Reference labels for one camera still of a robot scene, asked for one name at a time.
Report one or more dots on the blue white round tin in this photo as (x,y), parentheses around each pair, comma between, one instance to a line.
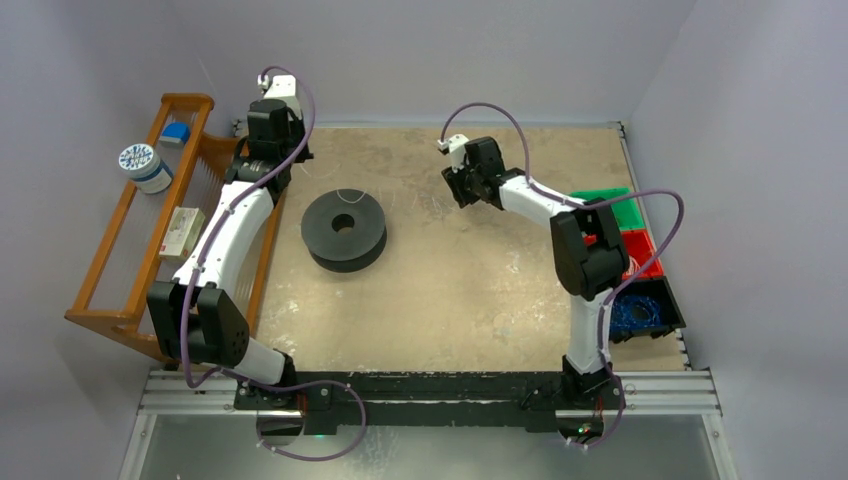
(145,168)

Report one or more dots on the red plastic bin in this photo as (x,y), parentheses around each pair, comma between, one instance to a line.
(640,249)

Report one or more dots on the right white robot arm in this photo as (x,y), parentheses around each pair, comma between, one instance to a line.
(589,254)

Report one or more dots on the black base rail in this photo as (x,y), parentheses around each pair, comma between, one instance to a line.
(536,401)

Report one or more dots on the blue white small box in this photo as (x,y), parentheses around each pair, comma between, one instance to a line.
(175,135)

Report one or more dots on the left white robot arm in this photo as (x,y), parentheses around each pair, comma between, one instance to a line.
(194,314)

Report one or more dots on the black plastic bin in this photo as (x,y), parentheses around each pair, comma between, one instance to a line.
(645,308)

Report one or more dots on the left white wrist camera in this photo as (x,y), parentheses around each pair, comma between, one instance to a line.
(279,87)

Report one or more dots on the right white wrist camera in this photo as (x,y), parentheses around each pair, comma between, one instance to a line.
(455,148)

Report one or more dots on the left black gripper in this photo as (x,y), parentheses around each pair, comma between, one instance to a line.
(296,124)

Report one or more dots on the aluminium frame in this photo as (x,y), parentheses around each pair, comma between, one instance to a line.
(645,393)

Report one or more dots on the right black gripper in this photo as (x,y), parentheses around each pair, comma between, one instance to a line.
(460,183)

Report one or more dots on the green plastic bin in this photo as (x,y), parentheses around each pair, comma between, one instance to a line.
(627,213)

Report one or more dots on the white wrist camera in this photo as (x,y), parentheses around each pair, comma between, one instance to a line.
(455,148)
(279,87)

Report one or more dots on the white red carton box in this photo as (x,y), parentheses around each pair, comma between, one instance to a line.
(182,234)

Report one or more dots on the black cable spool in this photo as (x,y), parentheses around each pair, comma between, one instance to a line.
(344,230)

